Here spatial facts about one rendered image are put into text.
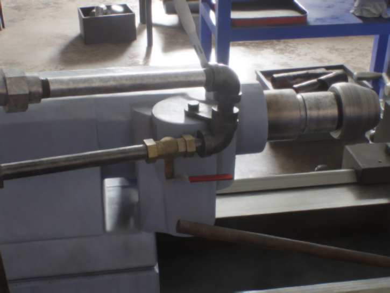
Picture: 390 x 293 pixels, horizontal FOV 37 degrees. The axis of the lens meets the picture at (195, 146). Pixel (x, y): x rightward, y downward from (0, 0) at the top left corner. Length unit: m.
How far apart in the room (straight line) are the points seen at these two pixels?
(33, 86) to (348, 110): 0.49
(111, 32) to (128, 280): 3.86
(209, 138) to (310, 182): 0.54
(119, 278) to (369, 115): 0.44
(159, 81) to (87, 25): 3.93
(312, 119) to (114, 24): 3.78
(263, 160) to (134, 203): 2.11
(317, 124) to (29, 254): 0.46
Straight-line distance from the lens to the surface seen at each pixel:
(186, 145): 0.71
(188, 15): 0.81
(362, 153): 1.29
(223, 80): 0.70
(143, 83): 0.65
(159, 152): 0.70
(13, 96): 0.60
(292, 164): 2.95
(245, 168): 2.89
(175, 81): 0.67
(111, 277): 0.84
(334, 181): 1.25
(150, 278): 0.84
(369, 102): 0.93
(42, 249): 0.84
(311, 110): 0.90
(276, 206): 1.15
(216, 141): 0.72
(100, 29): 4.60
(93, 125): 0.80
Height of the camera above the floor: 1.49
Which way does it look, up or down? 29 degrees down
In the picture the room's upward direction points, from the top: straight up
